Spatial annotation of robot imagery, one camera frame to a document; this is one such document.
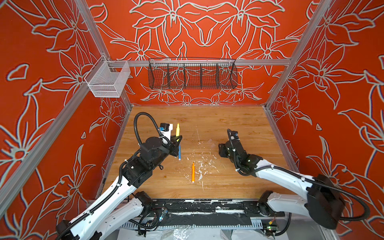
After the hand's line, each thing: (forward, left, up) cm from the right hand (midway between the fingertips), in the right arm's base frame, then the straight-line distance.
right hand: (219, 144), depth 84 cm
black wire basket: (+44, +14, +19) cm, 50 cm away
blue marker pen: (0, +24, -10) cm, 26 cm away
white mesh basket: (+39, +69, +20) cm, 82 cm away
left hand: (-5, +21, +18) cm, 28 cm away
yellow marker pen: (-4, +22, +21) cm, 30 cm away
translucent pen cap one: (+9, +4, -11) cm, 15 cm away
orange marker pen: (-12, +15, -10) cm, 22 cm away
